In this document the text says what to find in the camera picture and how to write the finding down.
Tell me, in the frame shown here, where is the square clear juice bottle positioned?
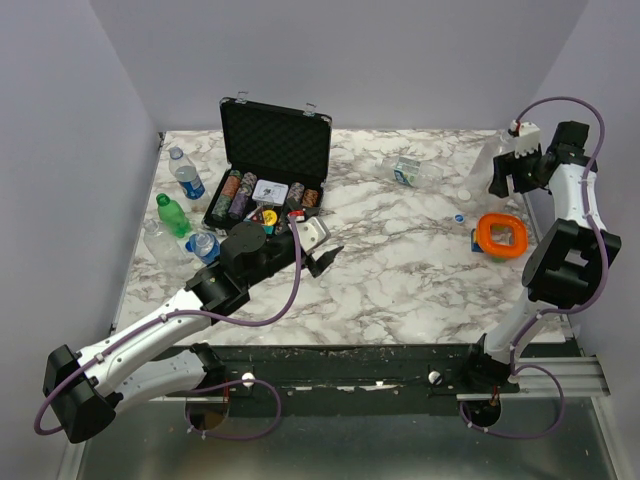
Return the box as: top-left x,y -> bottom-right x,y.
464,130 -> 515,195

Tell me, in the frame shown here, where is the clear Pocari Sweat bottle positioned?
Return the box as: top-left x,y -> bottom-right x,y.
503,193 -> 526,215

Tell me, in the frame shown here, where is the clear bottle green-blue label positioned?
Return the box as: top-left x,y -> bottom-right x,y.
374,156 -> 443,188

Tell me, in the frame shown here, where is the blue label water bottle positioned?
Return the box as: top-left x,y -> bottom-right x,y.
169,147 -> 206,200

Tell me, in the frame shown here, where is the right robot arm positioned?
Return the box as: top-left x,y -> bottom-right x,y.
459,121 -> 622,392

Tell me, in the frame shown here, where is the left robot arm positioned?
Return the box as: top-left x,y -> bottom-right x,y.
33,199 -> 339,443

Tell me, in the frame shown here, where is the blue crushed bottle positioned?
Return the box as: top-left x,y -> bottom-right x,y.
185,232 -> 220,265

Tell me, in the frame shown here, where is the crushed clear bottle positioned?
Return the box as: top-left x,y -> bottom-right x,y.
143,219 -> 189,270

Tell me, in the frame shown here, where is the green soda bottle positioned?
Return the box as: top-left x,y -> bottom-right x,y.
155,193 -> 192,238

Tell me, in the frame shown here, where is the yellow dealer chip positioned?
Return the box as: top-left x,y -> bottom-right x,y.
262,210 -> 278,226

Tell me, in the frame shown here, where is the black poker chip case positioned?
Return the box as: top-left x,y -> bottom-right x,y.
203,97 -> 333,233

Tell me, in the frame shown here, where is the orange ring toy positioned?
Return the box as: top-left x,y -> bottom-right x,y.
476,212 -> 529,259

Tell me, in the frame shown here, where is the black front rail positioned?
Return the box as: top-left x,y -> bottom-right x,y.
186,343 -> 519,417

